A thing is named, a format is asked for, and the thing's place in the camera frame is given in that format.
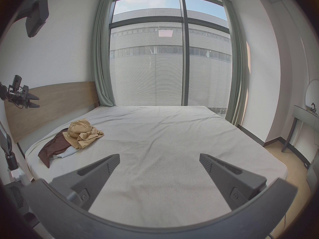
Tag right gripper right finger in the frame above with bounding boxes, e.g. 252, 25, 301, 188
199, 153, 267, 211

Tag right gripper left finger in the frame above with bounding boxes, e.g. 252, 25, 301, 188
52, 154, 120, 211

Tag tan shorts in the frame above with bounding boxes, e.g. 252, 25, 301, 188
62, 119, 105, 150

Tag bed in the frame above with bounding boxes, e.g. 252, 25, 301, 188
4, 81, 289, 230

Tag white garment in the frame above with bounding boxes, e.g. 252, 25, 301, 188
49, 147, 78, 160

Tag brown garment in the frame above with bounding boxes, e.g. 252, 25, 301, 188
38, 128, 73, 169

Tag grey small table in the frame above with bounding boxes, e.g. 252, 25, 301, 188
282, 105, 319, 166

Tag round white mirror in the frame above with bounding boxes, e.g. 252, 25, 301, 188
305, 79, 319, 109

